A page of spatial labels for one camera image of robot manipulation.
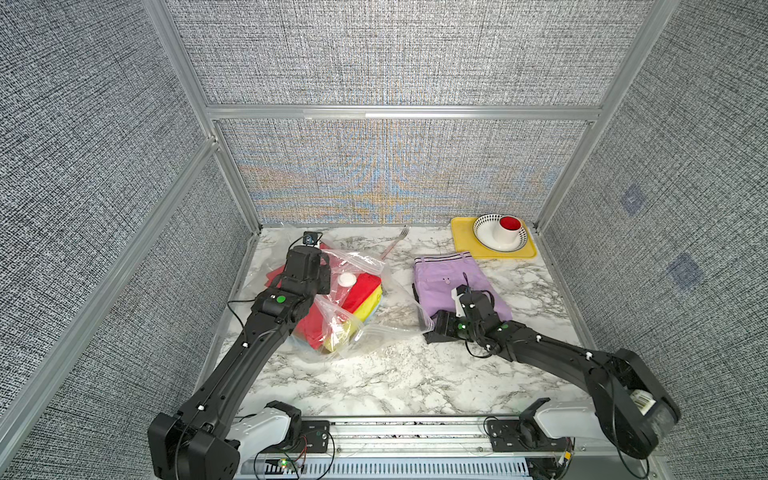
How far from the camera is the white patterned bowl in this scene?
1.12 m

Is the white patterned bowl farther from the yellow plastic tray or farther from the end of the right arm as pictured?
the end of the right arm

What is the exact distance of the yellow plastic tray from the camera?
1117 millimetres

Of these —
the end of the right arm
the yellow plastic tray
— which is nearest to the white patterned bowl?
the yellow plastic tray
